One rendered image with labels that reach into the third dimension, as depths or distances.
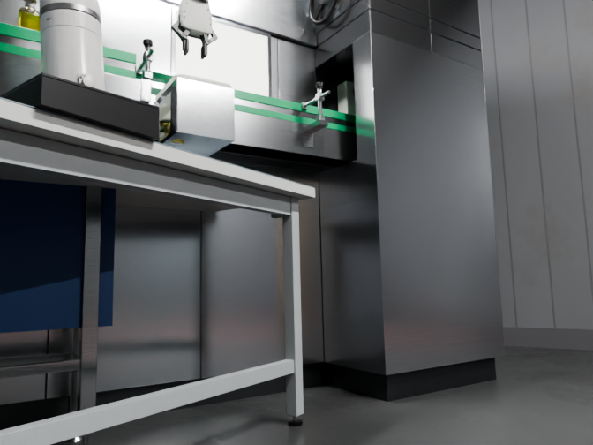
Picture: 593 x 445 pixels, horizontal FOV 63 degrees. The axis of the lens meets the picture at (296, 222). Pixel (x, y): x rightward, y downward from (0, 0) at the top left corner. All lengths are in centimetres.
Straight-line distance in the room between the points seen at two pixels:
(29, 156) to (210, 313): 104
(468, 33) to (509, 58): 127
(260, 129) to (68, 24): 85
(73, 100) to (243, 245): 108
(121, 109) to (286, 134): 91
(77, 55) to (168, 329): 102
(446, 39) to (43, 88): 181
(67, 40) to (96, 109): 18
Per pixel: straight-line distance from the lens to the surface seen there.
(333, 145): 195
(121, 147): 105
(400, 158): 195
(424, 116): 211
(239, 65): 206
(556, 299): 345
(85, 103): 101
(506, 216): 350
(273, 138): 180
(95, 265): 142
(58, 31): 114
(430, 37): 230
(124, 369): 177
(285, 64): 222
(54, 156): 102
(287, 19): 232
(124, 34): 193
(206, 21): 162
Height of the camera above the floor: 43
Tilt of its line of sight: 7 degrees up
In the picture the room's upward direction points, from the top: 1 degrees counter-clockwise
